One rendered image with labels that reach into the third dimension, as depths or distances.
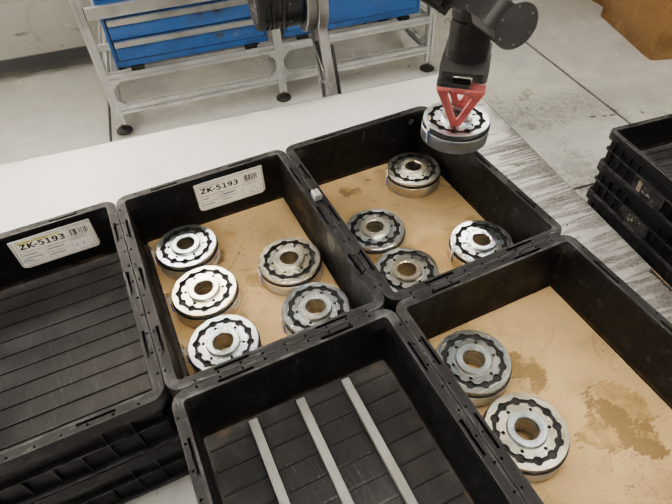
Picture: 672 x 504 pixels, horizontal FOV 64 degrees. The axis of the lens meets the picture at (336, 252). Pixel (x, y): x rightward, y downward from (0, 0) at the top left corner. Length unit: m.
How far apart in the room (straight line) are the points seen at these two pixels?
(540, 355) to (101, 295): 0.69
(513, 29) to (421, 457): 0.53
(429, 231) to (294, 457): 0.45
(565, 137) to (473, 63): 2.00
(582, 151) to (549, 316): 1.89
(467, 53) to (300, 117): 0.78
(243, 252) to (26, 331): 0.36
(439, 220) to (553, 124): 1.92
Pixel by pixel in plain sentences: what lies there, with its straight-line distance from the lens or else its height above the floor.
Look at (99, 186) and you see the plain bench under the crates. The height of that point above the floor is 0.70.
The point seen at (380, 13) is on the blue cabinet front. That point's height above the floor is 0.36.
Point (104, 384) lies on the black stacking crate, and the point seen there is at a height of 0.83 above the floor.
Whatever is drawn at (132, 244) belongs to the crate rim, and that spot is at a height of 0.93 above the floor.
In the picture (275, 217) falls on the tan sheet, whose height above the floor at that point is 0.83.
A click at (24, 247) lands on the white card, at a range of 0.99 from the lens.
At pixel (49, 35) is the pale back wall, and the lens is 3.70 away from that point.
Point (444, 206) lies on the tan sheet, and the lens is 1.01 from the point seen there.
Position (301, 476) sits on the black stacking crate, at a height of 0.83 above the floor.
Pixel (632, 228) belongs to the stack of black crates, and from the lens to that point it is 1.77.
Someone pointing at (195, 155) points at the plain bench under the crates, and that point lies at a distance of 1.41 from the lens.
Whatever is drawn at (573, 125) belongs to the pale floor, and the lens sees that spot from 2.87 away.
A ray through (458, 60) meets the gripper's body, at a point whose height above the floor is 1.14.
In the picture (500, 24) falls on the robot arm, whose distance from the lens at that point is 0.70.
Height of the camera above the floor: 1.50
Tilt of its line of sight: 47 degrees down
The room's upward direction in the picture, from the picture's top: 3 degrees counter-clockwise
